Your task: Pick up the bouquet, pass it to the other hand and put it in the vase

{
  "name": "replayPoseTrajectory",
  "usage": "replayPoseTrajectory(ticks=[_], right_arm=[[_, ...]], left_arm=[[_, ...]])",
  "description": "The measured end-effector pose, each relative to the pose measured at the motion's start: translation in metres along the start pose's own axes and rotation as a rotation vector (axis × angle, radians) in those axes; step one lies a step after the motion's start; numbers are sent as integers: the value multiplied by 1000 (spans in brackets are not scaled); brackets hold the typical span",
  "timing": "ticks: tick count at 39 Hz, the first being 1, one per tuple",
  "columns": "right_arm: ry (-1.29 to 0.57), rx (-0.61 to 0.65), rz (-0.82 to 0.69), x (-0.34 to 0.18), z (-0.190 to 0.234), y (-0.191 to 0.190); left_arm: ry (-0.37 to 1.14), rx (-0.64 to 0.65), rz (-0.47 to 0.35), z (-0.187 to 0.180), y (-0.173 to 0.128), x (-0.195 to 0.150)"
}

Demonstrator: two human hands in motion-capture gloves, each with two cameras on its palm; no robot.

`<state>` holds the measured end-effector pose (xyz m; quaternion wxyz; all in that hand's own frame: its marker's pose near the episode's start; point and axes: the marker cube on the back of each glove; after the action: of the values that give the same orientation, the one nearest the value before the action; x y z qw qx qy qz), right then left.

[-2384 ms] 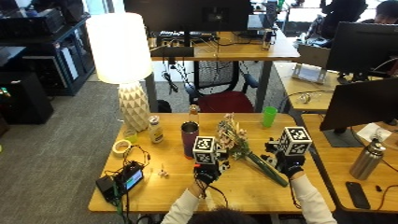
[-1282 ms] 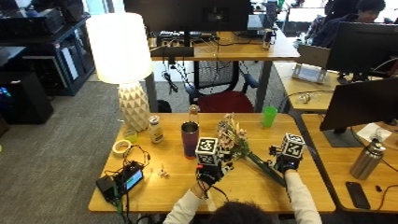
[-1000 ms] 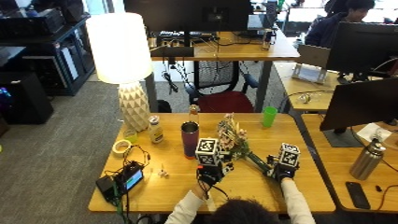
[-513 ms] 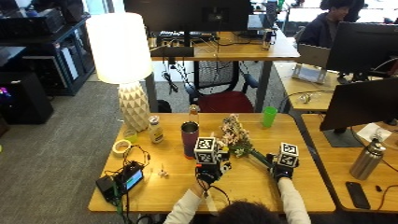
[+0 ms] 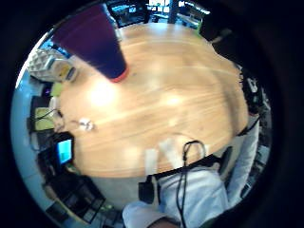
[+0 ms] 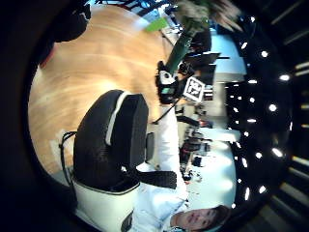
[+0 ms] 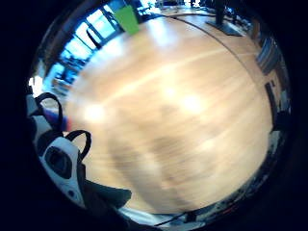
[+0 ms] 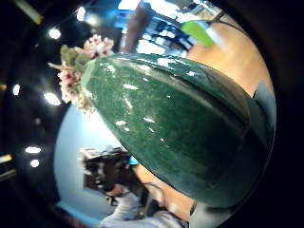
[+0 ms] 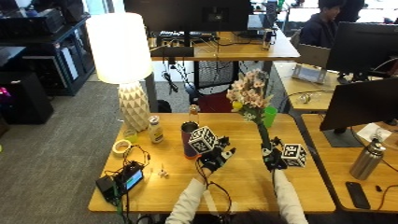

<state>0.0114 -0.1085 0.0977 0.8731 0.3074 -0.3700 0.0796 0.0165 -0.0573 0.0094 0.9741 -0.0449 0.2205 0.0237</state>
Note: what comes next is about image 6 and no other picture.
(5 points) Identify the flower bouquet with green stem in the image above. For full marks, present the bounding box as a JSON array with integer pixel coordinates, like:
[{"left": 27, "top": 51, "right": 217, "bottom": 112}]
[{"left": 164, "top": 0, "right": 243, "bottom": 75}]

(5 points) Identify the white marker cube right glove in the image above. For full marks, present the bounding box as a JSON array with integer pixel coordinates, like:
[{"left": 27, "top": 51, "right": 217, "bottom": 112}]
[{"left": 182, "top": 75, "right": 207, "bottom": 103}]

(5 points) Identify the green paper sheet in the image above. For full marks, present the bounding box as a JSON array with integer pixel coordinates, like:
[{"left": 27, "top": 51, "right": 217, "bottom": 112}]
[{"left": 145, "top": 16, "right": 170, "bottom": 33}]

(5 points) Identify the the person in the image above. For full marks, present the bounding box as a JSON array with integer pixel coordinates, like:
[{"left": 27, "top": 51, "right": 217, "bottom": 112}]
[{"left": 127, "top": 104, "right": 234, "bottom": 232}]

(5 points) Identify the black bulky item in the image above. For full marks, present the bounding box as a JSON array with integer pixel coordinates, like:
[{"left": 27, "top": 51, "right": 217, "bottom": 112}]
[{"left": 51, "top": 1, "right": 92, "bottom": 44}]

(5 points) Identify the group of ceiling spot lamps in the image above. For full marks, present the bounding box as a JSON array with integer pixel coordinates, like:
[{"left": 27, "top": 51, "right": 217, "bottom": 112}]
[{"left": 226, "top": 14, "right": 295, "bottom": 209}]

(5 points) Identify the black glove cable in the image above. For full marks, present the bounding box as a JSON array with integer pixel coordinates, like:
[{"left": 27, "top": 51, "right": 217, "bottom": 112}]
[{"left": 151, "top": 96, "right": 182, "bottom": 126}]

